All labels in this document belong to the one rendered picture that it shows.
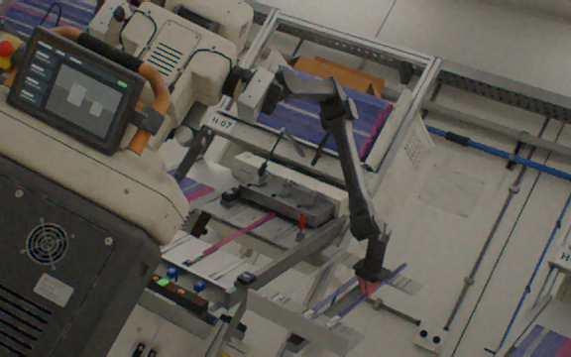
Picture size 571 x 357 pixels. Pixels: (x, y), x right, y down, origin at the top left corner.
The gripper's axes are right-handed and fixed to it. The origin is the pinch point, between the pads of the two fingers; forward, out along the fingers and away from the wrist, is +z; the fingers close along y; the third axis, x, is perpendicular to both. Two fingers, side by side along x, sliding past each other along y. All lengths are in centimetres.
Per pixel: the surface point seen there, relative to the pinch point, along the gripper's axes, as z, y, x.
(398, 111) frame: -30, 33, -71
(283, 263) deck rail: 7.7, 34.3, -6.3
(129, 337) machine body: 48, 78, 17
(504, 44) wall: -9, 63, -259
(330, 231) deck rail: 8, 34, -36
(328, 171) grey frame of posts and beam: -5, 48, -54
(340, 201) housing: 0, 37, -45
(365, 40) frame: -44, 64, -95
